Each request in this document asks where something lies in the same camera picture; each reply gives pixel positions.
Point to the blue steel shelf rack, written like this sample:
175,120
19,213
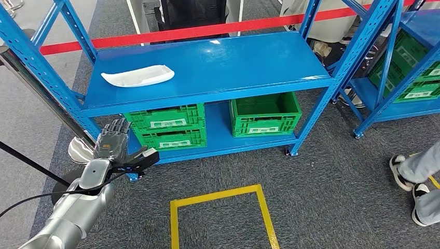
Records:
421,25
206,65

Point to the red barrier belt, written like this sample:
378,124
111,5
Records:
172,34

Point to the black pole stand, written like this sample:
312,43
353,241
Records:
34,164

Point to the chrome stanchion post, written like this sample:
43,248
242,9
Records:
41,92

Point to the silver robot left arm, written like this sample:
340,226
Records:
79,206

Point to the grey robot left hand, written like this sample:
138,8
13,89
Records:
111,141

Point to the white plastic car part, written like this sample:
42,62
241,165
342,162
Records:
137,77

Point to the yellow floor tape square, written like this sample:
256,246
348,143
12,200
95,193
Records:
213,197

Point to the person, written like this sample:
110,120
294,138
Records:
419,165

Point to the chrome chair base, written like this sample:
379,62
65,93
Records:
367,56

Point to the grey sneaker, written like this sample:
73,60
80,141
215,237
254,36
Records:
350,99

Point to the green open plastic crate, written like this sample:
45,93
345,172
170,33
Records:
264,123

